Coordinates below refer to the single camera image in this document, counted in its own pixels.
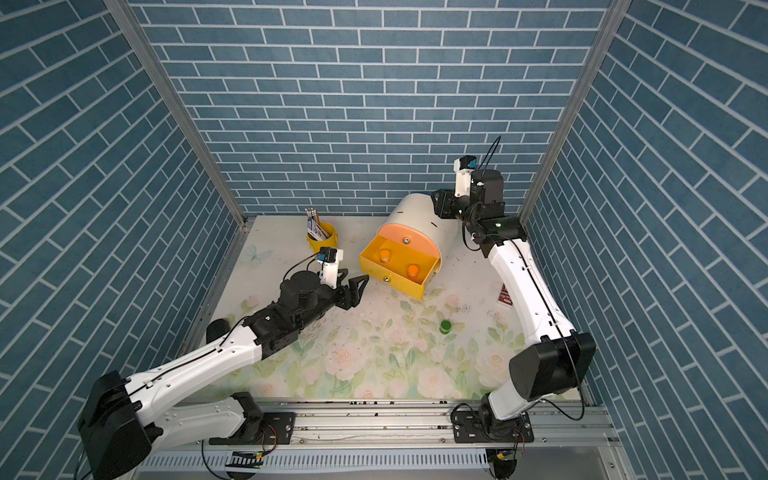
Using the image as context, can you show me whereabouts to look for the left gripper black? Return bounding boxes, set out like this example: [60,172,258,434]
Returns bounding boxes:
[292,267,370,331]

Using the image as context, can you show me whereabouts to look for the pink orange top drawer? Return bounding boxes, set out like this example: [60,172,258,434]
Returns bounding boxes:
[377,223,441,258]

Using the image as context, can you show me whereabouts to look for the yellow drawer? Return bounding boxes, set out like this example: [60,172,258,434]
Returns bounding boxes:
[359,236,441,300]

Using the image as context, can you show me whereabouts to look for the green paint can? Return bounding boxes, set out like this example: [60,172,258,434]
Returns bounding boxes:
[439,320,452,335]

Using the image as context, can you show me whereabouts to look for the white round drawer cabinet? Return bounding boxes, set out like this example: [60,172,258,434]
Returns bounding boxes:
[379,193,460,259]

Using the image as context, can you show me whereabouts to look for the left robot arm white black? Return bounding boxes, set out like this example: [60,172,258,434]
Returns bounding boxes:
[77,271,369,479]

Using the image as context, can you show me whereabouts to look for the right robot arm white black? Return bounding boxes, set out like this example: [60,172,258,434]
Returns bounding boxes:
[431,157,596,442]

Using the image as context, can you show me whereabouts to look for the yellow pencil cup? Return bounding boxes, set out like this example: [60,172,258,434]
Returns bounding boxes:
[306,222,338,253]

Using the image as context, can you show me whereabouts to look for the pencils in cup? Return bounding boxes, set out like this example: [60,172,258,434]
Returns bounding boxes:
[305,208,327,241]

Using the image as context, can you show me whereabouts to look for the floral table mat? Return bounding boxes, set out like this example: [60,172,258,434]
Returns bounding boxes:
[188,216,525,403]

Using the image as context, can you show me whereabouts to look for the red small box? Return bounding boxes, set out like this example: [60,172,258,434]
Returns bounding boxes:
[497,285,513,307]

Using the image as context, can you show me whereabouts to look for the black oval case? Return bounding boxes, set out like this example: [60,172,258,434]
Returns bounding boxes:
[205,318,231,343]

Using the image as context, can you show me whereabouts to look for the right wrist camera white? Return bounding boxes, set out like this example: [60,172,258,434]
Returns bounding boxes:
[453,155,477,198]

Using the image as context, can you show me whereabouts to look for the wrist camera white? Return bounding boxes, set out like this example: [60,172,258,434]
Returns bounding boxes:
[316,247,343,289]
[453,155,477,198]

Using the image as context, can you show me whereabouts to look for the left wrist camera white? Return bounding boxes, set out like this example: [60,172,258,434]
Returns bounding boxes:
[316,247,343,289]

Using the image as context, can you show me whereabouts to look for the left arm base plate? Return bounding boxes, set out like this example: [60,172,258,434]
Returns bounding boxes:
[208,412,296,448]

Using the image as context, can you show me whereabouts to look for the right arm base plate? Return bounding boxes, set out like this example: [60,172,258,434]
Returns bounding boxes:
[450,410,535,444]

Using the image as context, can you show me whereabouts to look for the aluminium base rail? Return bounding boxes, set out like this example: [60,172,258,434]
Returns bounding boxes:
[127,401,634,479]

